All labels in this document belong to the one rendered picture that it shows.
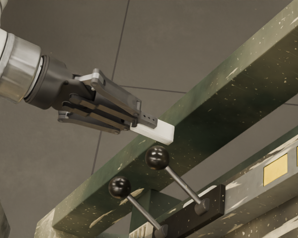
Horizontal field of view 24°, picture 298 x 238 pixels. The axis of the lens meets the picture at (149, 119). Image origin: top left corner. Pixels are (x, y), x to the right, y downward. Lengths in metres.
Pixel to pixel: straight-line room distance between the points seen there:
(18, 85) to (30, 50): 0.05
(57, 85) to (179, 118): 0.34
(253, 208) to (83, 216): 0.70
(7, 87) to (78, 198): 0.67
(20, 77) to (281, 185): 0.38
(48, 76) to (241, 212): 0.34
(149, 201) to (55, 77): 0.54
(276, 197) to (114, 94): 0.27
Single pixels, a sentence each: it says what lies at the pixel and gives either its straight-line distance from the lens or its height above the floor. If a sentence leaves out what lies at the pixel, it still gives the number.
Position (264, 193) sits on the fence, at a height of 1.60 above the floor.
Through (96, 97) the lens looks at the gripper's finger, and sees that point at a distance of 1.01.
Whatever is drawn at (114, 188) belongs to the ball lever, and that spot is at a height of 1.46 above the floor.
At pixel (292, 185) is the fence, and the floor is 1.63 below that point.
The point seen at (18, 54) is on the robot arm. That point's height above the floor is 1.71.
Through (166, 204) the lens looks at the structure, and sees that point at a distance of 1.47.
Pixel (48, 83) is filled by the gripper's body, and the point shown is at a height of 1.67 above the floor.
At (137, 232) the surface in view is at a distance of 1.29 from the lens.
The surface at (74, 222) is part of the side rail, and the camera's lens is 1.67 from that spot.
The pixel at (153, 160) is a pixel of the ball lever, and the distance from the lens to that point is 1.03.
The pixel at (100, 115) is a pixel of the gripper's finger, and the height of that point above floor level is 1.59.
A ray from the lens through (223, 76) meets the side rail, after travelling 1.17.
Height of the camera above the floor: 2.44
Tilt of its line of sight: 55 degrees down
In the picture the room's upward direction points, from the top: straight up
